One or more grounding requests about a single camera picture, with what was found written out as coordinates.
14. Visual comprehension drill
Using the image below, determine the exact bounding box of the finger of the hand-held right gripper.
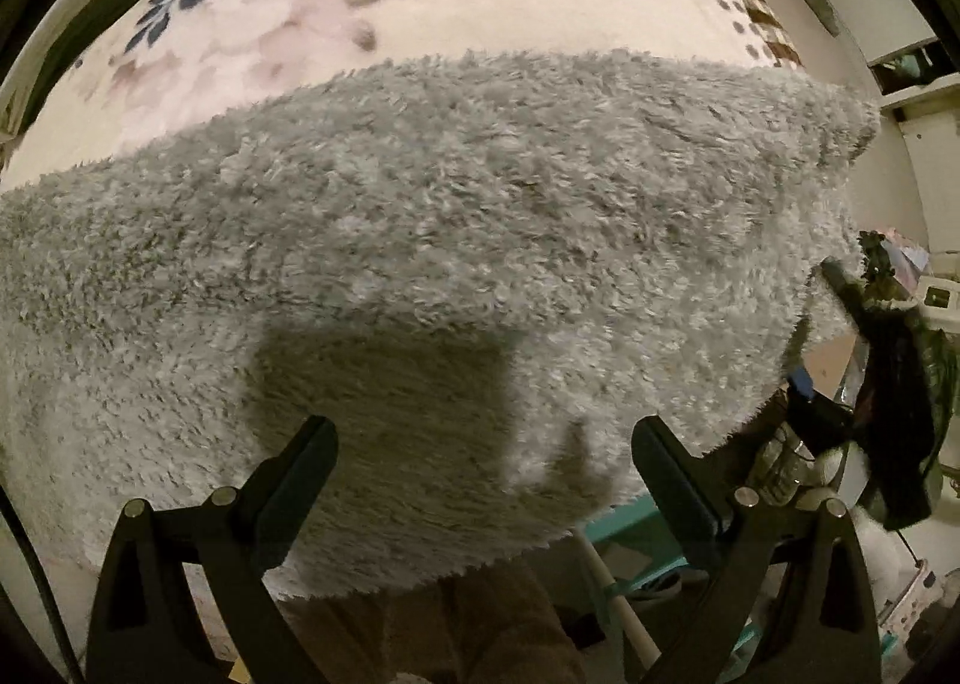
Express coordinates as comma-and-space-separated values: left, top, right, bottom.
820, 256, 871, 336
784, 367, 860, 456

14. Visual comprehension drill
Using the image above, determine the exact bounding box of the teal frame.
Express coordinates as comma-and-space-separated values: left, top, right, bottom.
581, 487, 762, 659

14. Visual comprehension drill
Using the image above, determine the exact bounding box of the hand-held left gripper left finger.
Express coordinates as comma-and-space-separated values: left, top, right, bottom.
85, 415, 340, 684

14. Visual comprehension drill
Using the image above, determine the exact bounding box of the white pole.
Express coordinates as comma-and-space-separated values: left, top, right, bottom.
572, 528, 662, 664

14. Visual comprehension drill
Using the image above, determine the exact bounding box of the grey fluffy blanket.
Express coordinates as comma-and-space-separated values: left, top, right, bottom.
0, 49, 883, 599

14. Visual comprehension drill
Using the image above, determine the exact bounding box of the beige cloth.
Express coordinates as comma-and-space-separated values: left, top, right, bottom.
281, 555, 578, 684

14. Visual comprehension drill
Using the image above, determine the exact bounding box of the black cable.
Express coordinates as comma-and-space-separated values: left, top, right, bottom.
0, 485, 83, 684

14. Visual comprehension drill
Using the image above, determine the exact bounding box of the white shelf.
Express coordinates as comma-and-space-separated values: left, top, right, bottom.
862, 35, 960, 126

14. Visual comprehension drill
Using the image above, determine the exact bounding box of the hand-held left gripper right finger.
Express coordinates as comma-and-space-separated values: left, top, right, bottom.
631, 415, 883, 684

